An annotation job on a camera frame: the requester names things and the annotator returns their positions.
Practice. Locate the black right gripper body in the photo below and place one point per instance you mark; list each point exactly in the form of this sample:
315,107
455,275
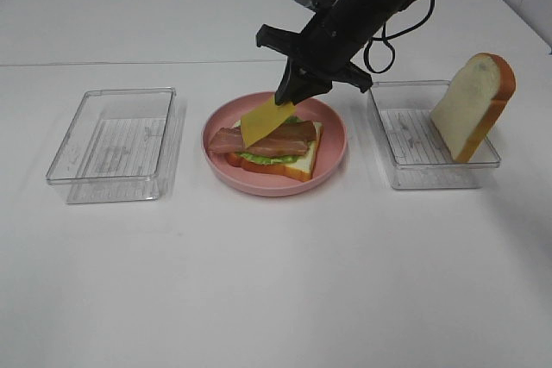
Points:
323,48

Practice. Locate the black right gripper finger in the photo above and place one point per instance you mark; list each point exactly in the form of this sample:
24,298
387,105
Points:
304,86
281,95

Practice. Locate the bacon strip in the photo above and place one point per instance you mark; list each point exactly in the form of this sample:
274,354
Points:
296,131
229,140

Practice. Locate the yellow cheese slice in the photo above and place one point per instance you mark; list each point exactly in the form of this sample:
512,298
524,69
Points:
259,122

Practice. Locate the bread slice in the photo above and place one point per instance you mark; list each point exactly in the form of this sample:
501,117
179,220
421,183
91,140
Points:
473,102
300,168

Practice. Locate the green lettuce leaf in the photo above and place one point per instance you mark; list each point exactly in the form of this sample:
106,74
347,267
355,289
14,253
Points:
292,118

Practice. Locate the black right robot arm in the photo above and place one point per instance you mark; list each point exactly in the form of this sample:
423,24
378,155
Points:
368,16

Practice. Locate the pink plate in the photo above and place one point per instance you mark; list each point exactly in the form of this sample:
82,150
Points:
330,154

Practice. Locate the clear right plastic tray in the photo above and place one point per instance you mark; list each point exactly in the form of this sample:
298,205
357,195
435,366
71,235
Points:
414,155

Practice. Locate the clear plastic tray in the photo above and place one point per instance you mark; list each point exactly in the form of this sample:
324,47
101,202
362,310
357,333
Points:
414,155
118,147

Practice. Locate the clear left plastic tray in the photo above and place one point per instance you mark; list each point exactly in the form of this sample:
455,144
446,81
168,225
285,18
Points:
118,147

